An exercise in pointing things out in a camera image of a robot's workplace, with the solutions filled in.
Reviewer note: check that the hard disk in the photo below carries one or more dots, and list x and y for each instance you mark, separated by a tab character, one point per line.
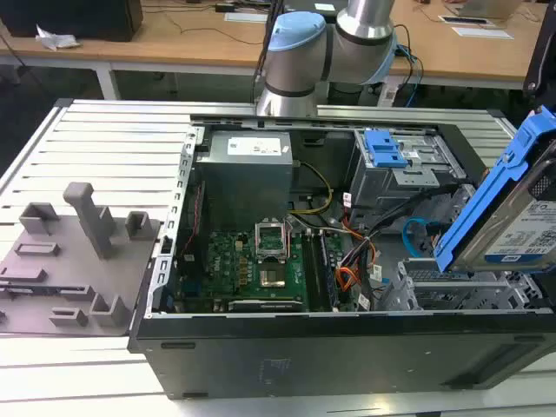
512	234

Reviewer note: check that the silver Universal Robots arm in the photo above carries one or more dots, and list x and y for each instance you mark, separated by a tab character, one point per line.
295	56

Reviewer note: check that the white paper sheet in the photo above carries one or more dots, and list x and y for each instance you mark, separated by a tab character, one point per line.
245	17
482	32

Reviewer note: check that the blue drive cage latch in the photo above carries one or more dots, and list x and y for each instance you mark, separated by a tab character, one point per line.
384	150

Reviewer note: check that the metal drive cage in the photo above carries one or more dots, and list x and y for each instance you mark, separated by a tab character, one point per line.
378	187

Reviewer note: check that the black RAM stick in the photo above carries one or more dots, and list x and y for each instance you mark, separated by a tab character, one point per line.
329	273

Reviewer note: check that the grey power supply unit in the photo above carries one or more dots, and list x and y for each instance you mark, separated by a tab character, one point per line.
247	187

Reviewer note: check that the CPU socket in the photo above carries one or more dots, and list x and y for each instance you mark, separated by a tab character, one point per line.
273	278

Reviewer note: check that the black graphics card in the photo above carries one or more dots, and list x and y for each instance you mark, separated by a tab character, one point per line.
265	305

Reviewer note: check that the green motherboard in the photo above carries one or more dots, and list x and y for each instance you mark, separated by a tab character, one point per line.
226	265

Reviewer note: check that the black open PC case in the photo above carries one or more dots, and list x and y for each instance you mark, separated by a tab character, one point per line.
304	360

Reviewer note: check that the black box on desk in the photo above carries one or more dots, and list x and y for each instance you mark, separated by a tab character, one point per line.
69	17

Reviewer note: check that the crumpled white paper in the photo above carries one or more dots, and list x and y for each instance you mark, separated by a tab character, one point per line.
56	40

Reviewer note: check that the grey parts rack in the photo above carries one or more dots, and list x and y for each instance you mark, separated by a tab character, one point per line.
65	295

